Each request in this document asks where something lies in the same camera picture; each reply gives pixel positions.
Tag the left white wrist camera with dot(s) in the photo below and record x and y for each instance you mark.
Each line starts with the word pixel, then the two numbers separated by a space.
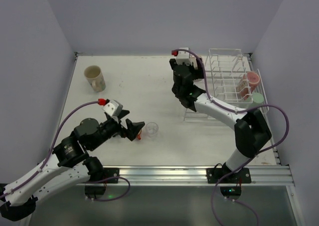
pixel 111 107

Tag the mint green cup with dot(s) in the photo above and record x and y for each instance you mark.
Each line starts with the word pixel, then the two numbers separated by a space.
pixel 255 99

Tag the right black controller box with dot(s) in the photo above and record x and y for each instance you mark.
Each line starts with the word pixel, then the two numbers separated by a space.
pixel 231 192

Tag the aluminium mounting rail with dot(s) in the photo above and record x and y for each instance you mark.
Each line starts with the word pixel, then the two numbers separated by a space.
pixel 196 175

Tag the clear glass tumbler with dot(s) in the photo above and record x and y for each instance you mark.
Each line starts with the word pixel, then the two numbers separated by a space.
pixel 152 129

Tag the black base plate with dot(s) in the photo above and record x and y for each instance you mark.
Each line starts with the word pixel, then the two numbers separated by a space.
pixel 105 176
pixel 223 173

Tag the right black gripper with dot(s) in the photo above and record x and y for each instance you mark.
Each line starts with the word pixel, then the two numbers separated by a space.
pixel 180 68

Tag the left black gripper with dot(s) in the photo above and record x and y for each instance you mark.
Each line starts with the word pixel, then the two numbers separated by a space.
pixel 123 126

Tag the left black controller box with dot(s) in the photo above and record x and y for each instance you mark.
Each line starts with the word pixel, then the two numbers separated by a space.
pixel 94 191

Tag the cream floral mug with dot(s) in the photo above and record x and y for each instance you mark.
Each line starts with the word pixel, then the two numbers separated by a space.
pixel 95 78

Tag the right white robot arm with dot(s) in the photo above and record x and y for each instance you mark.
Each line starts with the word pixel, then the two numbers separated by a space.
pixel 250 128

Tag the orange ceramic mug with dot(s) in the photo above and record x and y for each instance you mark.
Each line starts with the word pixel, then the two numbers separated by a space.
pixel 139 135

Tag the pink mug with logo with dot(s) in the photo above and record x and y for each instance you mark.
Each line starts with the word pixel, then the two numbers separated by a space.
pixel 248 84

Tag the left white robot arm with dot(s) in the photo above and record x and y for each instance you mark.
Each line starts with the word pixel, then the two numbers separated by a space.
pixel 68 164

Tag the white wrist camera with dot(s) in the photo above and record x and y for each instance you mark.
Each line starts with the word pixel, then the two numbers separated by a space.
pixel 111 107
pixel 185 57

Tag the black controller box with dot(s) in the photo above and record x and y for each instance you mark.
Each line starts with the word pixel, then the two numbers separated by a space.
pixel 231 192
pixel 94 191

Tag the pale pink glossy mug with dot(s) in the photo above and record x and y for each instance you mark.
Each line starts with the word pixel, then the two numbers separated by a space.
pixel 198 80

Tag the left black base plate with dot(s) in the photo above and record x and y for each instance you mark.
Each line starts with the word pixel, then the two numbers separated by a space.
pixel 105 176

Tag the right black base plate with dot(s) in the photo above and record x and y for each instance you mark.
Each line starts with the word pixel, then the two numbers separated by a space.
pixel 223 173

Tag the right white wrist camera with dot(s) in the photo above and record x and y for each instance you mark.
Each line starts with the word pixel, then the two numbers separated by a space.
pixel 185 57

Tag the white wire dish rack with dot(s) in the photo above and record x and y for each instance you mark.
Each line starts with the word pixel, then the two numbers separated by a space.
pixel 224 69

